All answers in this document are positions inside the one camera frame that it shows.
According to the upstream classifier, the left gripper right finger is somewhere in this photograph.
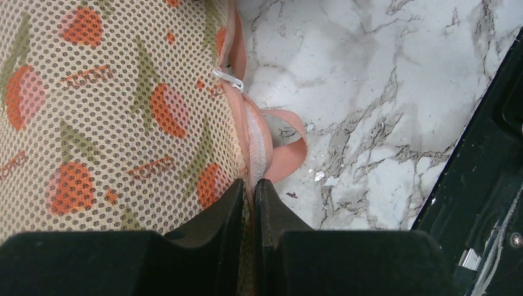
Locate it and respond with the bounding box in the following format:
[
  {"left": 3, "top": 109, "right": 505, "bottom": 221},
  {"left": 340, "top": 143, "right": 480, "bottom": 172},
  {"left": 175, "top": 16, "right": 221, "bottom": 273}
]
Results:
[{"left": 255, "top": 179, "right": 458, "bottom": 295}]

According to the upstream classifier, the black front rail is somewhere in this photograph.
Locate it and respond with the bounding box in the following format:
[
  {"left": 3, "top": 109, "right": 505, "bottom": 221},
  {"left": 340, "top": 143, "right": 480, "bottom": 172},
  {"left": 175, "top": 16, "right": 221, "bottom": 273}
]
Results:
[{"left": 413, "top": 34, "right": 522, "bottom": 295}]

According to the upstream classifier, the floral mesh laundry bag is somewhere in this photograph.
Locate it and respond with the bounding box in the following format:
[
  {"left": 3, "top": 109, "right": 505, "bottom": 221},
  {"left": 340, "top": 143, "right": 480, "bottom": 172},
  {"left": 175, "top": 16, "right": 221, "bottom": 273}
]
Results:
[{"left": 0, "top": 0, "right": 308, "bottom": 296}]

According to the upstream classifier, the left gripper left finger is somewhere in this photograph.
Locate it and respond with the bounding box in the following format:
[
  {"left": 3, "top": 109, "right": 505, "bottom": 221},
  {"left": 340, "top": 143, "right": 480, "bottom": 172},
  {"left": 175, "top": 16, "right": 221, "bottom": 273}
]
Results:
[{"left": 1, "top": 179, "right": 244, "bottom": 295}]

